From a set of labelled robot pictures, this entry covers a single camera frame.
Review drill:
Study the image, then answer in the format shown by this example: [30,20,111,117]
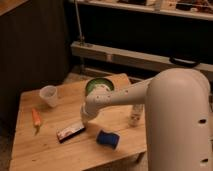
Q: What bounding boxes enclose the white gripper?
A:
[81,107,97,126]

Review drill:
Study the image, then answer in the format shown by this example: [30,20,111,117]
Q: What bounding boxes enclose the black whiteboard eraser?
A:
[56,121,86,143]

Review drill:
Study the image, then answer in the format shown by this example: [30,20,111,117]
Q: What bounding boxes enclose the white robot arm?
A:
[81,68,213,171]

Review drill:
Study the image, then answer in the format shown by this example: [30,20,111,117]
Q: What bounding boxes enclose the green bowl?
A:
[85,77,114,95]

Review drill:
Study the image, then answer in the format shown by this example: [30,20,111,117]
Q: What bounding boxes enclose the blue folded cloth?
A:
[96,130,120,149]

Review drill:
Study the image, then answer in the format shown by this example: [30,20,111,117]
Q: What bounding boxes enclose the translucent plastic cup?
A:
[39,85,58,108]

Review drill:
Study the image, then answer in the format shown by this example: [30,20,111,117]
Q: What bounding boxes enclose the wooden table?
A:
[8,72,148,171]

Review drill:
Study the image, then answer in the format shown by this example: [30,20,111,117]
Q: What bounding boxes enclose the small white bottle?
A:
[129,104,143,126]

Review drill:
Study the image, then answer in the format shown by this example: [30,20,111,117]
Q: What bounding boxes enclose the orange toy carrot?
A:
[32,108,42,133]

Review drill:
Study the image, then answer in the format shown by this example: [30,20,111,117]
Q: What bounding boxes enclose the metal beam with pole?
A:
[70,2,213,81]

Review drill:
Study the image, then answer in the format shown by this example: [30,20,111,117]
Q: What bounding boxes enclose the cluttered background shelf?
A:
[68,0,213,21]

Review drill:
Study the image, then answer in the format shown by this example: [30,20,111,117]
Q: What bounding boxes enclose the black handle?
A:
[169,57,200,68]

